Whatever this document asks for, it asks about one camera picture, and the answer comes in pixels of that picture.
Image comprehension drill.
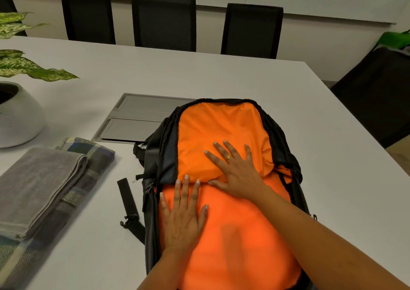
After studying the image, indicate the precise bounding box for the person's right hand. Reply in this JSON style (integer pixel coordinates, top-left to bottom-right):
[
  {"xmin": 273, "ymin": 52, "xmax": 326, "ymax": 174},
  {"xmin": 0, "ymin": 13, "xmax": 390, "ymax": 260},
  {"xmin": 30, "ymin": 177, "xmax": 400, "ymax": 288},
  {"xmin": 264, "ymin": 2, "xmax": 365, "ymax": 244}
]
[{"xmin": 204, "ymin": 140, "xmax": 271, "ymax": 204}]

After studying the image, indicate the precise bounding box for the person's left hand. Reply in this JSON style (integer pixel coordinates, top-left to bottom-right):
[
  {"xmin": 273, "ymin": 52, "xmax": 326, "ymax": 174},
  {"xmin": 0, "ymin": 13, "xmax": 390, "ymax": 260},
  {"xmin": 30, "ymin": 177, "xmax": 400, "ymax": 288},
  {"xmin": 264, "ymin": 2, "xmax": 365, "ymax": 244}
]
[{"xmin": 159, "ymin": 174, "xmax": 209, "ymax": 258}]

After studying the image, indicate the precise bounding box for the black backpack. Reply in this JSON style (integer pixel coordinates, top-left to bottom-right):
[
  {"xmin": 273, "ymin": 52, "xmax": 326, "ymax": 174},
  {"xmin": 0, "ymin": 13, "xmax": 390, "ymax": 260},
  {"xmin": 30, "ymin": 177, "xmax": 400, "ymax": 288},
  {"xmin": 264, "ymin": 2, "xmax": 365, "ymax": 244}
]
[{"xmin": 117, "ymin": 98, "xmax": 318, "ymax": 290}]

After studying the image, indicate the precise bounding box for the plaid flannel shirt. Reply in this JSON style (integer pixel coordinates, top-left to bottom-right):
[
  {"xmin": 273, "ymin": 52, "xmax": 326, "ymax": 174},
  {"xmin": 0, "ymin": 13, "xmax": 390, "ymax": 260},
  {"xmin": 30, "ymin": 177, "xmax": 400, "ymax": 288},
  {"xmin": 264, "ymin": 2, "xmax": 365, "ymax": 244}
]
[{"xmin": 0, "ymin": 136, "xmax": 116, "ymax": 290}]

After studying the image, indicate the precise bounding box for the grey towel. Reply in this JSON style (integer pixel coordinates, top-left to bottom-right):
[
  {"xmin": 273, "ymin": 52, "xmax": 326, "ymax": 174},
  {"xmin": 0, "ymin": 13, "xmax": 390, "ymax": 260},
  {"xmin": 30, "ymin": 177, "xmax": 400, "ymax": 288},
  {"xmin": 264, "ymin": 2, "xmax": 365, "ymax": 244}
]
[{"xmin": 0, "ymin": 147, "xmax": 89, "ymax": 242}]

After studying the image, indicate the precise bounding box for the person's right forearm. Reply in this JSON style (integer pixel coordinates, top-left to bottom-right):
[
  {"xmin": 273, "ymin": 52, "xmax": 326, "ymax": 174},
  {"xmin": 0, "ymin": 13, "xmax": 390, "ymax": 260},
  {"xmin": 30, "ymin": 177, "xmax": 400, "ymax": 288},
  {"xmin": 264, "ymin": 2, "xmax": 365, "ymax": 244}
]
[{"xmin": 252, "ymin": 189, "xmax": 410, "ymax": 290}]

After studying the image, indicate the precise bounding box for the small variegated table plant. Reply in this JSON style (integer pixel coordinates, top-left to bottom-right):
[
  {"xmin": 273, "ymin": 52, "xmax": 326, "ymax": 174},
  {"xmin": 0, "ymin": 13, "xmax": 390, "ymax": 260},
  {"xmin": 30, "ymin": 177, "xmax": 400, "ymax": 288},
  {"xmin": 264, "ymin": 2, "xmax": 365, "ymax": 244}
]
[{"xmin": 0, "ymin": 11, "xmax": 80, "ymax": 83}]

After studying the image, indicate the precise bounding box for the grey table cable box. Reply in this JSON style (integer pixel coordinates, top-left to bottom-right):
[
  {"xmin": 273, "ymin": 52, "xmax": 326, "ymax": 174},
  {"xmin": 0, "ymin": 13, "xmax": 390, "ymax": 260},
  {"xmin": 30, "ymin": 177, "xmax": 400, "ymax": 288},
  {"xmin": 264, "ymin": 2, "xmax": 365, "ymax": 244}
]
[{"xmin": 91, "ymin": 92, "xmax": 197, "ymax": 145}]

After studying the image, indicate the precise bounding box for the black chair with top handle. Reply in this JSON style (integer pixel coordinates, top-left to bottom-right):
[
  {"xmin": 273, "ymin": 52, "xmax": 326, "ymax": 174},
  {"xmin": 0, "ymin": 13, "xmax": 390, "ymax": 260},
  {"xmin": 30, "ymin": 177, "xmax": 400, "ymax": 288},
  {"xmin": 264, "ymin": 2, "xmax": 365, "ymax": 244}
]
[{"xmin": 330, "ymin": 45, "xmax": 410, "ymax": 149}]

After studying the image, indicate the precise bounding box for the black frame chair green seat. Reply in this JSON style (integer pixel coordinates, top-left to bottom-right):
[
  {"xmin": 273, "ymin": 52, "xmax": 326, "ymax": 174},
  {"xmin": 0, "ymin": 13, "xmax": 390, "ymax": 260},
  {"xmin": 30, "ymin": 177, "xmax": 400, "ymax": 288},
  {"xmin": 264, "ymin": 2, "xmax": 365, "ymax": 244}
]
[{"xmin": 373, "ymin": 29, "xmax": 410, "ymax": 51}]

